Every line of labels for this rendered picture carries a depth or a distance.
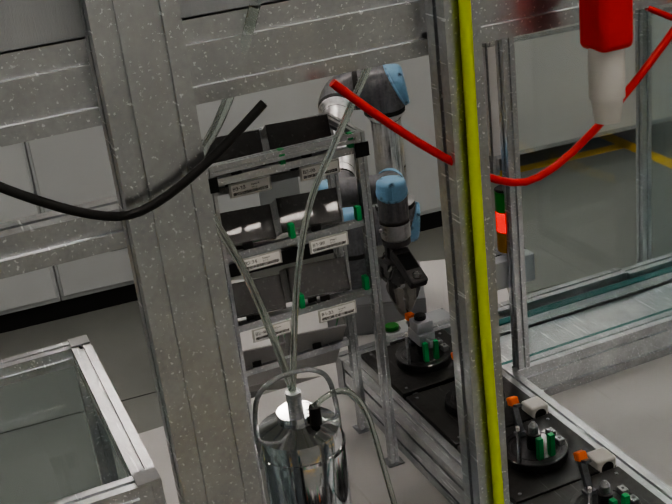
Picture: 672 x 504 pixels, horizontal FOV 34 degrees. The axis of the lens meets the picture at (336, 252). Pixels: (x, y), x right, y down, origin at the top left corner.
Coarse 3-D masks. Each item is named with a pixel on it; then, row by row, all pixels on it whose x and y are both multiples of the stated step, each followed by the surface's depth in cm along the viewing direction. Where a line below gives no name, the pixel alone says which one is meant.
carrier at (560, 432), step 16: (544, 416) 242; (512, 432) 237; (528, 432) 227; (544, 432) 232; (560, 432) 235; (512, 448) 228; (528, 448) 227; (544, 448) 227; (560, 448) 227; (576, 448) 229; (592, 448) 228; (512, 464) 224; (528, 464) 222; (544, 464) 222; (560, 464) 223; (576, 464) 224; (592, 464) 222; (608, 464) 221; (512, 480) 221; (528, 480) 221; (544, 480) 220; (560, 480) 219; (576, 480) 219; (512, 496) 216; (528, 496) 216
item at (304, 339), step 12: (336, 324) 258; (288, 336) 249; (300, 336) 246; (312, 336) 248; (324, 336) 250; (336, 336) 252; (288, 348) 254; (300, 348) 254; (300, 360) 263; (312, 360) 265; (324, 360) 268; (336, 360) 270
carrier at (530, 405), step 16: (448, 384) 259; (512, 384) 256; (416, 400) 254; (432, 400) 253; (448, 400) 249; (528, 400) 245; (432, 416) 247; (448, 416) 246; (512, 416) 243; (528, 416) 243; (448, 432) 240
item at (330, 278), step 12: (312, 264) 234; (324, 264) 235; (336, 264) 235; (288, 276) 233; (312, 276) 234; (324, 276) 234; (336, 276) 235; (288, 288) 235; (300, 288) 233; (312, 288) 234; (324, 288) 234; (336, 288) 235; (348, 288) 236; (288, 300) 239
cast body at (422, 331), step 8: (416, 320) 266; (424, 320) 266; (408, 328) 270; (416, 328) 265; (424, 328) 266; (432, 328) 267; (416, 336) 267; (424, 336) 266; (432, 336) 267; (432, 344) 265
